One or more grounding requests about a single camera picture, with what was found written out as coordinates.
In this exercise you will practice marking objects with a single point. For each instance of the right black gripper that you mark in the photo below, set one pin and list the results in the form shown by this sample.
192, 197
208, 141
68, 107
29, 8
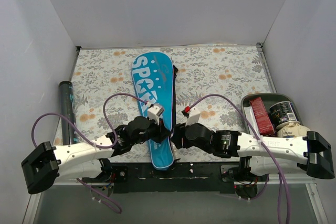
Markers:
178, 136

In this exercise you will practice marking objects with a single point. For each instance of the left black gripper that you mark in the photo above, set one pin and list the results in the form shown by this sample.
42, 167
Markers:
163, 133

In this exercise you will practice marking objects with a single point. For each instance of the blue sport racket cover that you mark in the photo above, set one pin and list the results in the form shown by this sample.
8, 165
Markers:
153, 75

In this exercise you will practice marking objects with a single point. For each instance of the black shuttlecock tube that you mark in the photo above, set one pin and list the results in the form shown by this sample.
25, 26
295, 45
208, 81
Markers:
67, 109

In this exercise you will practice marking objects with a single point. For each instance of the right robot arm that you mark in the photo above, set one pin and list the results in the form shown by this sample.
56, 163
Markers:
311, 153

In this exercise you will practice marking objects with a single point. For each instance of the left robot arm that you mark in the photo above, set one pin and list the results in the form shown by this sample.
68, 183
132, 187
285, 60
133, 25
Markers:
47, 164

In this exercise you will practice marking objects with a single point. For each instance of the silver foil packet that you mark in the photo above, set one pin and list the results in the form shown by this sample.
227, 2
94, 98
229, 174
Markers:
251, 119

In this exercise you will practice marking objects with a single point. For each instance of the floral table cloth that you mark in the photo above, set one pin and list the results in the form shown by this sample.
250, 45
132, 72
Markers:
214, 78

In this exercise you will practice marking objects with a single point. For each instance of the red snack packet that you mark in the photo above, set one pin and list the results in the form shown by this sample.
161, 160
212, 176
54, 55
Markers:
262, 119

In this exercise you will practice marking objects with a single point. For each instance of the metal tray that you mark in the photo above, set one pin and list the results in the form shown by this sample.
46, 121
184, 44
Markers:
268, 99

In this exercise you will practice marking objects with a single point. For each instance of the dark paper cup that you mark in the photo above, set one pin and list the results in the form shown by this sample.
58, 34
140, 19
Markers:
283, 113

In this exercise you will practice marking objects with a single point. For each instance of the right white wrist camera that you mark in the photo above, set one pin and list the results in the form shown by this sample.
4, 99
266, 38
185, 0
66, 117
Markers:
192, 114

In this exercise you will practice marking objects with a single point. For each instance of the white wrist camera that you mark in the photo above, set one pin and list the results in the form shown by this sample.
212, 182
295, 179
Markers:
154, 112
192, 114

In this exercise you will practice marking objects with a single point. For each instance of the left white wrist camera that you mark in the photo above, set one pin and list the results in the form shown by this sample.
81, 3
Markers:
154, 112

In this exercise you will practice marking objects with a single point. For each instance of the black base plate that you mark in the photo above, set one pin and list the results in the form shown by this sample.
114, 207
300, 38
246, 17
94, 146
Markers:
184, 177

